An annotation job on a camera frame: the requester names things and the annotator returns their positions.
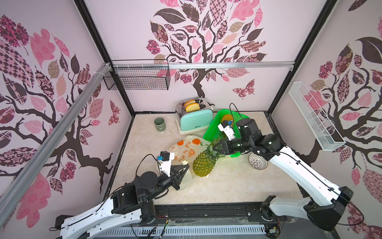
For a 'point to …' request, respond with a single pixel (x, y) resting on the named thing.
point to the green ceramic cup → (160, 124)
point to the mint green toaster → (194, 122)
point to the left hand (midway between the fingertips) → (188, 170)
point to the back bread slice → (188, 102)
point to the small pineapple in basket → (227, 117)
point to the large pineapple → (204, 163)
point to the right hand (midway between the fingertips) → (215, 150)
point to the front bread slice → (192, 107)
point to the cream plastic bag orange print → (185, 149)
